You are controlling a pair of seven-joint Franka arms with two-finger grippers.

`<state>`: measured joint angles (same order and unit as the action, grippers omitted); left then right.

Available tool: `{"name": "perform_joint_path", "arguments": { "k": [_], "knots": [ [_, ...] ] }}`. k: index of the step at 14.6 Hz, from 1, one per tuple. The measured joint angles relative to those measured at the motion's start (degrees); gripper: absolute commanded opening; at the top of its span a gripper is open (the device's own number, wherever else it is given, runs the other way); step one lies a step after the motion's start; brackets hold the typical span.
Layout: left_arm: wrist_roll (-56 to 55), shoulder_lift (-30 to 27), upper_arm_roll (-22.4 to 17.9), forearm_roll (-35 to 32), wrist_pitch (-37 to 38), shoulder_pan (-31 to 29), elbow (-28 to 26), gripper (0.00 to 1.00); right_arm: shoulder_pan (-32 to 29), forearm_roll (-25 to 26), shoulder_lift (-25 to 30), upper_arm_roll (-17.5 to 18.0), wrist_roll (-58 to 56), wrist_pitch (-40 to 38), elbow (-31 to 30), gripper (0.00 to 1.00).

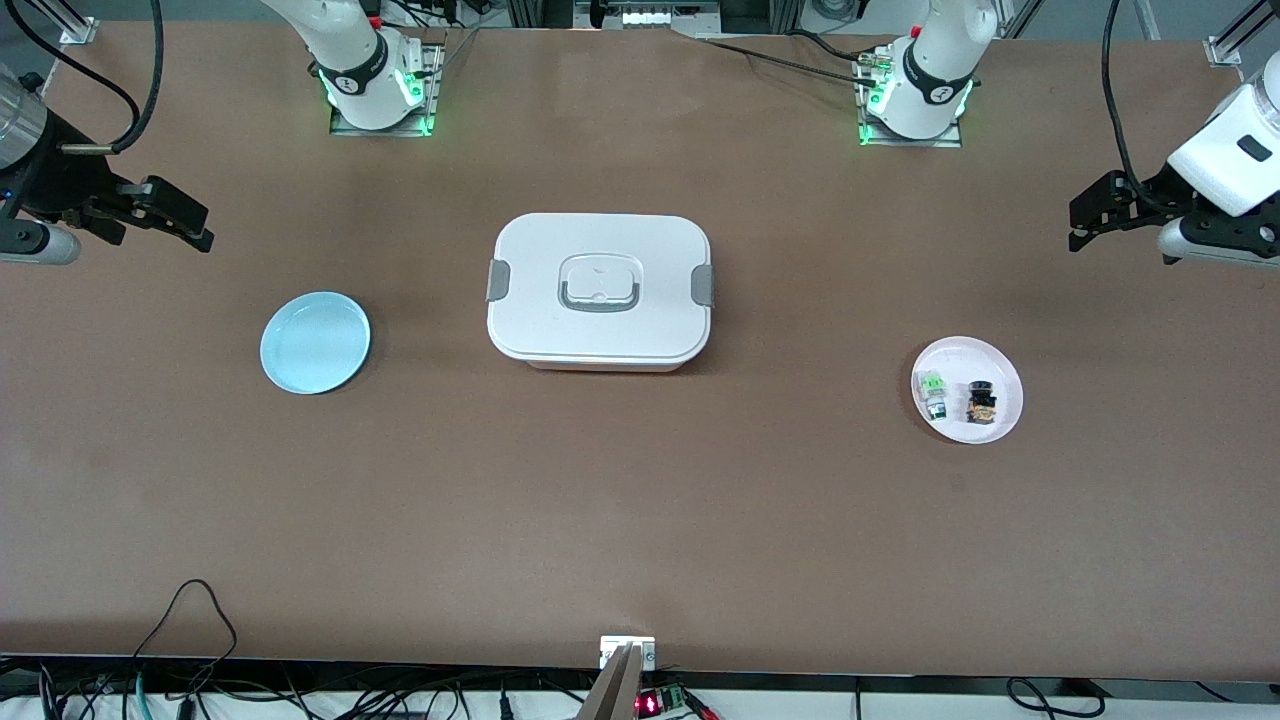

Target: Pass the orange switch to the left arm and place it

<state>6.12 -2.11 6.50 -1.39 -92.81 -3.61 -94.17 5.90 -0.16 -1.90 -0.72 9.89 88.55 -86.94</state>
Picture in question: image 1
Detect white lidded box grey clips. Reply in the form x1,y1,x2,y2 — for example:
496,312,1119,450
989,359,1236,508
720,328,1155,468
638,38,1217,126
486,212,716,374

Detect light blue round plate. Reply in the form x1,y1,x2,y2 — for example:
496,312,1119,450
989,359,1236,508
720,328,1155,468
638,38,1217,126
260,291,372,395

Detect pale pink round plate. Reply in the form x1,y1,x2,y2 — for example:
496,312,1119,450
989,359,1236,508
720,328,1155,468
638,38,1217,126
911,336,1024,445

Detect red LED display board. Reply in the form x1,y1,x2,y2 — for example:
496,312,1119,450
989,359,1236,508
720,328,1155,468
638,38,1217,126
634,684,693,718

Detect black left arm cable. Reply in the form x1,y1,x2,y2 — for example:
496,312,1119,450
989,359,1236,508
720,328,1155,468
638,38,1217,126
1101,0,1181,213

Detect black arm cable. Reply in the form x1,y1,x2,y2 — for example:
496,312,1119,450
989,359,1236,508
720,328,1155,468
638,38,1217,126
1101,0,1181,213
5,0,166,157

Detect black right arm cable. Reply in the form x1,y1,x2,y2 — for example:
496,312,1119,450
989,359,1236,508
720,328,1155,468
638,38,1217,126
5,0,166,157

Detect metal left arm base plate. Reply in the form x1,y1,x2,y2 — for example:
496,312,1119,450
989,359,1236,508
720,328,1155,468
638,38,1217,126
856,45,964,150

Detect green push-button switch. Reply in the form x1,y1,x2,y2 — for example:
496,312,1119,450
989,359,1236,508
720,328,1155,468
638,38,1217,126
916,368,952,424

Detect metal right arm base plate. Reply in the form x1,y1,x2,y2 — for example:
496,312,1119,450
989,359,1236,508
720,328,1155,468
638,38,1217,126
329,38,446,139

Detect black braided table cable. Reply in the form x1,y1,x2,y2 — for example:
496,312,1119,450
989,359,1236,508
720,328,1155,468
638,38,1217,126
695,30,883,87

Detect thin black looped cable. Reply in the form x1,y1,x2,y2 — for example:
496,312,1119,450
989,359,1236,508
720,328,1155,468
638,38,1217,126
130,578,241,693

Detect black coiled cable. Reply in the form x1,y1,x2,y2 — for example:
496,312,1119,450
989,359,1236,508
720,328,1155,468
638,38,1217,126
1004,677,1109,720

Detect tangled black cable bundle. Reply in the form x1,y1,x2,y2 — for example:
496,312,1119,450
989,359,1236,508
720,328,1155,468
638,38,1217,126
0,655,601,720

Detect small white metal bracket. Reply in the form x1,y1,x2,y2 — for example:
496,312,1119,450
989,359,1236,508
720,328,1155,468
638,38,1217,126
600,636,657,671

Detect grey camera support beam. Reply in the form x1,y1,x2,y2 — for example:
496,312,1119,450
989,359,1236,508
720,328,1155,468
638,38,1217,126
577,643,647,720

